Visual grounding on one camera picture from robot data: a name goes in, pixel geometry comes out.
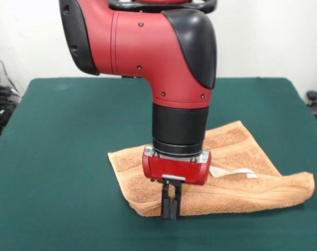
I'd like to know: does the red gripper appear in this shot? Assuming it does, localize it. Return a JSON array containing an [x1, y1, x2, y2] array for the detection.
[[142, 145, 212, 220]]

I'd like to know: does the tan terry towel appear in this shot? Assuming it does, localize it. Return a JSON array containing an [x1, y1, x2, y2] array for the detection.
[[107, 120, 315, 218]]

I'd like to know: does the dark green tablecloth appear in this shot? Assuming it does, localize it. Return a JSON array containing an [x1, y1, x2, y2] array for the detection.
[[0, 77, 317, 251]]

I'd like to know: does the black chair base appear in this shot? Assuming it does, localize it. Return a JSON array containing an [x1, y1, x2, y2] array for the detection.
[[305, 90, 317, 131]]

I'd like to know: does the black cable bundle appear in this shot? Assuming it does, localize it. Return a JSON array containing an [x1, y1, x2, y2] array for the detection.
[[0, 85, 22, 136]]

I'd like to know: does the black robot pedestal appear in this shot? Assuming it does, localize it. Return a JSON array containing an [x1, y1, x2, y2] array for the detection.
[[108, 0, 218, 78]]

